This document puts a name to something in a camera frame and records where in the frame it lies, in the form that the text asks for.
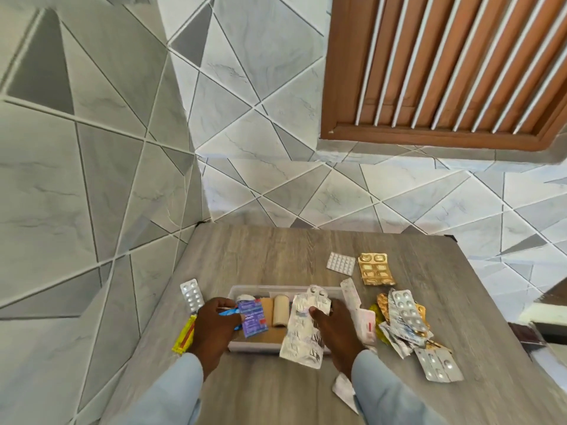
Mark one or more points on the large silver blister strip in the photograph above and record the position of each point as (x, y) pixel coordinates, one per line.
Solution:
(301, 345)

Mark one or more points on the small silver blister pack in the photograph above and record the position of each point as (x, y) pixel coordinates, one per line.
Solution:
(191, 295)

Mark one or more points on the purple medicine sachet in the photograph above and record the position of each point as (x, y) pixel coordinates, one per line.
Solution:
(252, 319)

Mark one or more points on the clear plastic storage tray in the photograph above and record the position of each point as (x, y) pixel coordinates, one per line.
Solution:
(265, 345)

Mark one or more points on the person's left hand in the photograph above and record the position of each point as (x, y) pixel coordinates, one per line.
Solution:
(211, 332)

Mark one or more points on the person's left forearm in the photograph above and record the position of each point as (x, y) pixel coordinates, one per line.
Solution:
(164, 394)

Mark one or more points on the small white round container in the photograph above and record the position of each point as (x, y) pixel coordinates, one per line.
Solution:
(245, 299)

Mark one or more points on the white pill blister pack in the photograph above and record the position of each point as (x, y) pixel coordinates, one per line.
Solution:
(341, 263)

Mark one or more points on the brown wooden louvred window shutter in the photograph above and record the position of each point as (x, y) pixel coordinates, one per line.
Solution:
(447, 66)

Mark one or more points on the person's right thumb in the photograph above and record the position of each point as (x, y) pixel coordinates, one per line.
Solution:
(319, 316)

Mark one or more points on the dark wooden furniture piece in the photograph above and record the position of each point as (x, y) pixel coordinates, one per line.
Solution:
(538, 325)

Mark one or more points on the yellow and red sachet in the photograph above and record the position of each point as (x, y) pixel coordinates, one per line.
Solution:
(184, 335)

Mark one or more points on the white paper leaflet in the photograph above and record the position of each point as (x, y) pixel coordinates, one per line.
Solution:
(345, 391)

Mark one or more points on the person's right forearm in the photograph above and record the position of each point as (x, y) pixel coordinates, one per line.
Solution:
(386, 396)

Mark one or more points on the gold blister pack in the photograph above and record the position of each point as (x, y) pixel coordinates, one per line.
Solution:
(375, 269)

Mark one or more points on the beige bandage roll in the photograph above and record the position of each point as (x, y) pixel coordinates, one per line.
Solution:
(266, 307)
(281, 310)

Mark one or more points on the person's right hand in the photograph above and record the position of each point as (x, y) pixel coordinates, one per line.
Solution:
(339, 338)

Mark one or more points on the person's left thumb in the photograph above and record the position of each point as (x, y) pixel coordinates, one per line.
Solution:
(232, 330)

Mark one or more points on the pile of mixed blister packs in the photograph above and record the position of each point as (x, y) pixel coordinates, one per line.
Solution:
(409, 320)

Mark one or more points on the narrow white blister strip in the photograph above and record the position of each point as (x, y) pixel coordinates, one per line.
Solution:
(351, 295)

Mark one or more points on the white box with pink label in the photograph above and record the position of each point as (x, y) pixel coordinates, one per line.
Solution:
(367, 327)

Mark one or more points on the blue medicine packet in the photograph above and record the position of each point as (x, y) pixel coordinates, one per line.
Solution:
(230, 312)

